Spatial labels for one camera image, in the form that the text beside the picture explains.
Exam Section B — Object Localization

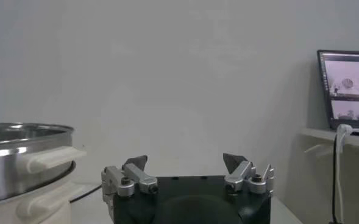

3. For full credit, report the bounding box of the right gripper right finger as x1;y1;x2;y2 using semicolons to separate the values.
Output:
222;152;275;195

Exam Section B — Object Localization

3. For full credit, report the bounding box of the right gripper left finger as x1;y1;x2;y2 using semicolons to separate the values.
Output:
101;155;158;198

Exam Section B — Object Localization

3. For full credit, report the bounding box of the stainless steel steamer basket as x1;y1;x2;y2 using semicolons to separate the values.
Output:
0;122;87;205

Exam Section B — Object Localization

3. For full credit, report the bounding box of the white electric cooker base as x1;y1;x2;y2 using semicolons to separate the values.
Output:
0;179;90;224

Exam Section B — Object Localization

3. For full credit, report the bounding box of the white side table with laptop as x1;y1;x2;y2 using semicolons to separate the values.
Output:
299;127;359;224

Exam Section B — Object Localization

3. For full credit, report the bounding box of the open black laptop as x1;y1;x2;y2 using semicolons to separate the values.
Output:
316;49;359;137

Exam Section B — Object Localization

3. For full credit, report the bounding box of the black cooker power cord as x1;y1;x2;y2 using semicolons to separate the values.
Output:
69;184;103;204

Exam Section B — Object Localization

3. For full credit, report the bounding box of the black hanging power cable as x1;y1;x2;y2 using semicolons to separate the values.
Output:
331;133;341;224

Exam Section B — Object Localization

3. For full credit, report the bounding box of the white laptop charging cable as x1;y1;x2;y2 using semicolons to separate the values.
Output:
335;124;359;224

